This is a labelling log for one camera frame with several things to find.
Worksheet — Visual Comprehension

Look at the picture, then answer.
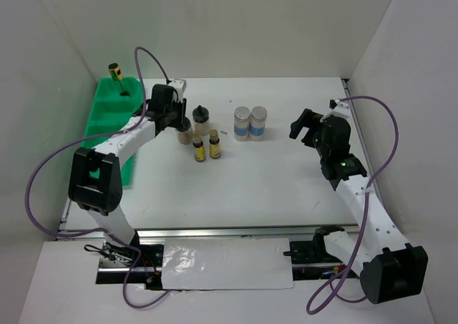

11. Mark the yellow label pepper bottle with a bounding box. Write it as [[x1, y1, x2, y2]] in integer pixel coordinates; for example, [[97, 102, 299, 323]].
[[108, 62, 130, 97]]

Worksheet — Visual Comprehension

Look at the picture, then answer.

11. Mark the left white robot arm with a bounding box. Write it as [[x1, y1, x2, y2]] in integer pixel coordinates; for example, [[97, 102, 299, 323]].
[[69, 79, 187, 266]]

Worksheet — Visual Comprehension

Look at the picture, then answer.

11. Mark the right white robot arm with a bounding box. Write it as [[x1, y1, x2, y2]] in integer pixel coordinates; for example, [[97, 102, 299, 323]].
[[290, 107, 429, 304]]

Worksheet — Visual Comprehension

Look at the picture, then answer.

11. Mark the tall black cap spice jar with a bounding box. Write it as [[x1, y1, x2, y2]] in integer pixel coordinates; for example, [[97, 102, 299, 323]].
[[193, 105, 211, 136]]

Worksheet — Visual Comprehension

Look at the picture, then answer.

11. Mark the right silver lid salt jar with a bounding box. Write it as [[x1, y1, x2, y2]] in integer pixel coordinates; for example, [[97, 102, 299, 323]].
[[249, 106, 268, 141]]

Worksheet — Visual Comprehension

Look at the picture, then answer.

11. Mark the silver lid salt jar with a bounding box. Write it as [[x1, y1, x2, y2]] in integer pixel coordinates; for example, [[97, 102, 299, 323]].
[[233, 107, 250, 142], [249, 106, 268, 141]]

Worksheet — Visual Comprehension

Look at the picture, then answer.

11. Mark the green plastic compartment tray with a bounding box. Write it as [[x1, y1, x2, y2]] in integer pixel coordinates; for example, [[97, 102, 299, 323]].
[[81, 76, 146, 189]]

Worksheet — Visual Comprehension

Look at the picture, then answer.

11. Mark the right small yellow bottle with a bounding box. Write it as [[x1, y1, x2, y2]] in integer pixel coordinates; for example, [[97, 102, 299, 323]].
[[209, 129, 222, 159]]

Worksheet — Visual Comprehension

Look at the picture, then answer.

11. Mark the small yellow bottle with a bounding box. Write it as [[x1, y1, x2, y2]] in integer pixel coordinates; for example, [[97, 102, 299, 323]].
[[209, 129, 222, 159], [193, 133, 206, 162]]

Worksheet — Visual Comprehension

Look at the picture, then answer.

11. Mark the left small yellow bottle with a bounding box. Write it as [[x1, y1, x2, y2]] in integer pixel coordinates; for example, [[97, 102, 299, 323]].
[[193, 133, 206, 162]]

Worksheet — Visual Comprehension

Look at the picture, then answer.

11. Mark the left silver lid salt jar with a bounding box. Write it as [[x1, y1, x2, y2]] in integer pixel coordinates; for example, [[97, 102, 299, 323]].
[[233, 107, 250, 142]]

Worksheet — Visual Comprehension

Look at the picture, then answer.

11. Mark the white plastic sheet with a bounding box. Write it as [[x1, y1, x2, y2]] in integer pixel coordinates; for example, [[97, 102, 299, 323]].
[[161, 237, 293, 290]]

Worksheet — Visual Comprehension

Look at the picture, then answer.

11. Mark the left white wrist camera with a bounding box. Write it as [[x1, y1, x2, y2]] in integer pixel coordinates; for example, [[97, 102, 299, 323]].
[[167, 79, 187, 97]]

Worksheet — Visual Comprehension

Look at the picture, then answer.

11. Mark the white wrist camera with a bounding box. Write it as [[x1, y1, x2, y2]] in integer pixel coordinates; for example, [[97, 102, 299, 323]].
[[320, 99, 351, 122], [167, 79, 187, 97]]

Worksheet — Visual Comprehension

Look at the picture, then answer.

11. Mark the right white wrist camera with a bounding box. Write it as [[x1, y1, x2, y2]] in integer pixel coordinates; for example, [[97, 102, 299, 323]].
[[320, 99, 351, 122]]

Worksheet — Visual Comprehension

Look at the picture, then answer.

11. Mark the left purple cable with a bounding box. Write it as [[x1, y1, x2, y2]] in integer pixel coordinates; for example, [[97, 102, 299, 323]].
[[26, 46, 172, 239]]

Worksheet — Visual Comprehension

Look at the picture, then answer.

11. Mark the purple cable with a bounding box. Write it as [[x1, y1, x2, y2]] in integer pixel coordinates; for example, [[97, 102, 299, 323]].
[[306, 94, 399, 316], [26, 46, 172, 239]]

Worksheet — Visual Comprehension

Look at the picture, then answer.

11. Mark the aluminium rail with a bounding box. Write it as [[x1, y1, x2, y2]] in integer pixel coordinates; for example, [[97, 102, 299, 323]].
[[57, 224, 364, 240]]

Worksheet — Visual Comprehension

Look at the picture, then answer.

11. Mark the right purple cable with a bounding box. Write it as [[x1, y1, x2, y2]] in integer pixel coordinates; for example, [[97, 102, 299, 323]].
[[306, 94, 399, 316]]

